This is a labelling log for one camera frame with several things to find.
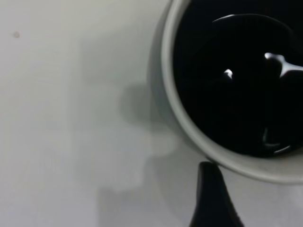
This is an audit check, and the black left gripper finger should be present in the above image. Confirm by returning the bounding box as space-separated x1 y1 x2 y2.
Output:
188 161 244 227

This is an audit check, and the dark grey ceramic mug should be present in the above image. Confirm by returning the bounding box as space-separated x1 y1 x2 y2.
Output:
146 0 303 185

